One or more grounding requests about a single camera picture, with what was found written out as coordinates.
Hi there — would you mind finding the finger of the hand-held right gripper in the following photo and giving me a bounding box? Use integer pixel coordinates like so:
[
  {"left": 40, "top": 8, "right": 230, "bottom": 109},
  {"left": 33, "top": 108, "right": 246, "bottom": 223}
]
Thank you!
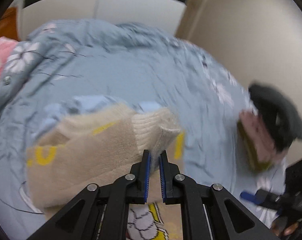
[{"left": 240, "top": 189, "right": 269, "bottom": 207}]

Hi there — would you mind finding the blue floral duvet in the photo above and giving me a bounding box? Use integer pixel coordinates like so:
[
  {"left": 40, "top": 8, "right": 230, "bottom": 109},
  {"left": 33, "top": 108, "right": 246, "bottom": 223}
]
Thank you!
[{"left": 0, "top": 19, "right": 293, "bottom": 240}]

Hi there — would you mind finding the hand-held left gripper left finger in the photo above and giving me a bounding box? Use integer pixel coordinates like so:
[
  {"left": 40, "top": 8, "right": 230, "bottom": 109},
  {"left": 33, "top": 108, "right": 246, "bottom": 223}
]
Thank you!
[{"left": 26, "top": 149, "right": 152, "bottom": 240}]

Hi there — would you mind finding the dark green cloth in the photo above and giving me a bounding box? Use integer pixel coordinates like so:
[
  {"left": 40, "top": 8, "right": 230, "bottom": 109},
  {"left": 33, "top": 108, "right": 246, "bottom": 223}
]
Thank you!
[{"left": 248, "top": 82, "right": 302, "bottom": 151}]

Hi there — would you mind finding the wooden headboard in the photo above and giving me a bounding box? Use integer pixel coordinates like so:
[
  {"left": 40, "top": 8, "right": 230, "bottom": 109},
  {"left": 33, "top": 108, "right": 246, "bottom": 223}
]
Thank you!
[{"left": 0, "top": 7, "right": 19, "bottom": 42}]

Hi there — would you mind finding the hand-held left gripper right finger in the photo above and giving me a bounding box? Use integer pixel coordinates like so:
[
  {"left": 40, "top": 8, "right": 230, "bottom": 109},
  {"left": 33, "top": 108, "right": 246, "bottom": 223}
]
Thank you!
[{"left": 159, "top": 150, "right": 279, "bottom": 240}]

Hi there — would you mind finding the white wardrobe with black stripe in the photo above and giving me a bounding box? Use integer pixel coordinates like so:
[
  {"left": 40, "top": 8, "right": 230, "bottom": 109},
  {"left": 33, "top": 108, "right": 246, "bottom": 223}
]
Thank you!
[{"left": 18, "top": 0, "right": 199, "bottom": 42}]

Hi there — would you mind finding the beige fuzzy sweater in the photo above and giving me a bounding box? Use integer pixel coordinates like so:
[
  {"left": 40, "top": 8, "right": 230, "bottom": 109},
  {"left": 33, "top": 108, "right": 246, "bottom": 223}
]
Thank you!
[{"left": 26, "top": 102, "right": 186, "bottom": 240}]

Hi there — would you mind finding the light blue garment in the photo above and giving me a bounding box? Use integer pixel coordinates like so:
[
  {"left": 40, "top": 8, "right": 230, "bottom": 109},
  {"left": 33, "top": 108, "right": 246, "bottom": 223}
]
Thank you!
[{"left": 45, "top": 94, "right": 163, "bottom": 117}]

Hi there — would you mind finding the wooden door frame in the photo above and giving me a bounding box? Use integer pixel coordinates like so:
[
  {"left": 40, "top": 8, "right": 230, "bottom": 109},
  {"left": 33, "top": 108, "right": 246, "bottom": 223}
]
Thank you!
[{"left": 175, "top": 0, "right": 213, "bottom": 39}]

